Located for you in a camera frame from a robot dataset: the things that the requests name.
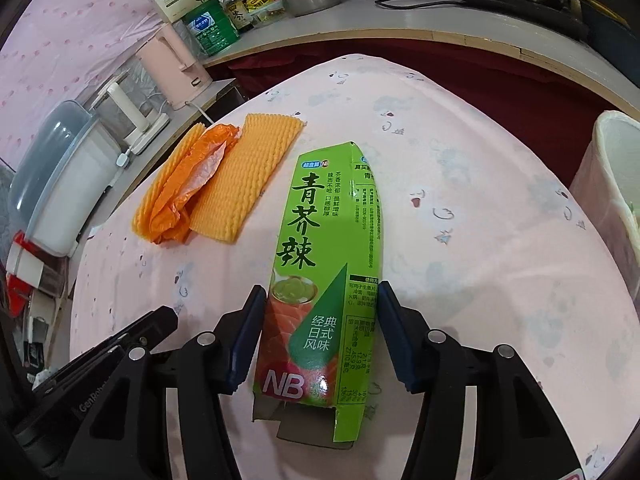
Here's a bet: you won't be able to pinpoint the orange plastic bag on foam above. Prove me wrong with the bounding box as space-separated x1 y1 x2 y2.
141 124 240 244

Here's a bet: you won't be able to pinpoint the white cup with lid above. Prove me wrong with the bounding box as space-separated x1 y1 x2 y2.
6 242 65 297

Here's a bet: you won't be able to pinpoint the black power cable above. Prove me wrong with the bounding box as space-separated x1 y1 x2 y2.
374 0 467 11

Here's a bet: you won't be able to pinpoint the white dish rack grey lid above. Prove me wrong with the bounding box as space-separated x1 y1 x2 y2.
8 100 122 257

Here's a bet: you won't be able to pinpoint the green wasabi carton box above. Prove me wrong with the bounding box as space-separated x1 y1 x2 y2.
253 142 382 450

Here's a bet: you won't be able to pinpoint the green tin can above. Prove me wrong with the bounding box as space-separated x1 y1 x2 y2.
181 0 240 55

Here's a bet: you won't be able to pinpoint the red plastic basket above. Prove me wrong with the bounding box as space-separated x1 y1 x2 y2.
6 231 41 318

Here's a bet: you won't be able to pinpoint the pink electric kettle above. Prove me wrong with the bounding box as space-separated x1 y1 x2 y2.
136 24 213 110

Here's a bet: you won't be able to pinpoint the white lined trash bin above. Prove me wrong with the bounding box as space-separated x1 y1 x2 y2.
570 110 640 304

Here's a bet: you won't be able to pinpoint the pink patterned tablecloth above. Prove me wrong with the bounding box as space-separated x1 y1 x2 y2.
70 54 639 479

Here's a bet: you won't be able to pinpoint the black induction cooker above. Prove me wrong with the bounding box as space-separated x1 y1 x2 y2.
460 0 589 40

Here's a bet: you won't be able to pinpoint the stacked yellow teal basins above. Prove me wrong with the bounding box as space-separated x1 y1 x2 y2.
578 0 640 86

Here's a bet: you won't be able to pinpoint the white glass kettle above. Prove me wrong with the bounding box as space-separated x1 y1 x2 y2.
89 70 170 156

